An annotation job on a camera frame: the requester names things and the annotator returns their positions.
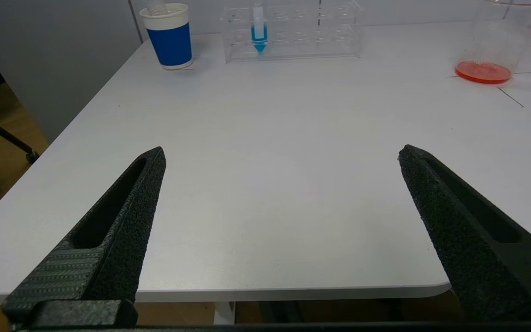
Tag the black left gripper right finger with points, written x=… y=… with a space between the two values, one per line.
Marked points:
x=482 y=249

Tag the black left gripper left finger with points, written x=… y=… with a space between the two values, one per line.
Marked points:
x=113 y=244

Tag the test tube with orange pigment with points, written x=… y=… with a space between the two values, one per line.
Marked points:
x=156 y=6

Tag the clear glass beaker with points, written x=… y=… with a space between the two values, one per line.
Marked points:
x=489 y=64

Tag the test tube with blue pigment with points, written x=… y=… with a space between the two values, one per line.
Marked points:
x=259 y=37

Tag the black wheeled stand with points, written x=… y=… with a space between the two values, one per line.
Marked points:
x=2 y=136

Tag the blue white paper cup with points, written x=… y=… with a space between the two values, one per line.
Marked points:
x=171 y=44

